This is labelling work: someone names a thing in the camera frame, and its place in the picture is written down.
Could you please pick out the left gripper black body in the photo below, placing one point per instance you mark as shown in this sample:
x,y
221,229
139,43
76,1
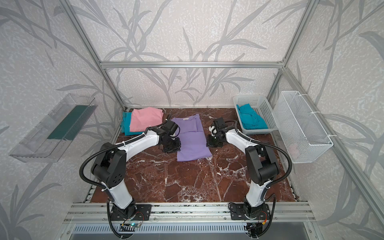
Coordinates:
x,y
171,146

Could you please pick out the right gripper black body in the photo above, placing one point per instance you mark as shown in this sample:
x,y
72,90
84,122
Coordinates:
x,y
214,141

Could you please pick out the purple t-shirt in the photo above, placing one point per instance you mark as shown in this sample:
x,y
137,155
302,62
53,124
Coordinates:
x,y
193,139

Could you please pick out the grey plastic laundry basket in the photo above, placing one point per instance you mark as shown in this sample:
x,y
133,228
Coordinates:
x,y
261,105

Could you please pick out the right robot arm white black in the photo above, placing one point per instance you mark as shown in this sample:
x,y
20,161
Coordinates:
x,y
262,163

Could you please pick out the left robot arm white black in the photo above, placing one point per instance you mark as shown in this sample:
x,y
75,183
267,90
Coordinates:
x,y
100,166

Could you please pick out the pink folded t-shirt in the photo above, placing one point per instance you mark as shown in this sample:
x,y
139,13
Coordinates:
x,y
144,118

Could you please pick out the teal t-shirt in basket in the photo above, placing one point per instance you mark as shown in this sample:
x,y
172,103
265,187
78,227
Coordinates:
x,y
250,119

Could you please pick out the teal folded t-shirt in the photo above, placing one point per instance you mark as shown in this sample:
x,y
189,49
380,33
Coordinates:
x,y
125,125

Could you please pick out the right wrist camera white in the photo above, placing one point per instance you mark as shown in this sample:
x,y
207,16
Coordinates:
x,y
213,130

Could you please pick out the white wire mesh basket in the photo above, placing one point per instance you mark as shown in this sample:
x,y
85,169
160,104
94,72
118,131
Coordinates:
x,y
303,135

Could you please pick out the aluminium frame post right rear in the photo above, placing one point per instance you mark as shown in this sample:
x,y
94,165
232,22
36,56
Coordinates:
x,y
310,7

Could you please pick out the aluminium frame post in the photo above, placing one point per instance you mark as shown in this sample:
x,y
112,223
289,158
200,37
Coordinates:
x,y
310,7
70,12

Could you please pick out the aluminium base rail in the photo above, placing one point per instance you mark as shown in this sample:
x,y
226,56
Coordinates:
x,y
188,213

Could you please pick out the clear acrylic wall tray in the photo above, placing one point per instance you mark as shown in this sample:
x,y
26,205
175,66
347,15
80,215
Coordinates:
x,y
48,141

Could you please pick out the aluminium frame post left rear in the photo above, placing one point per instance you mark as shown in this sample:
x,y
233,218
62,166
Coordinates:
x,y
70,12

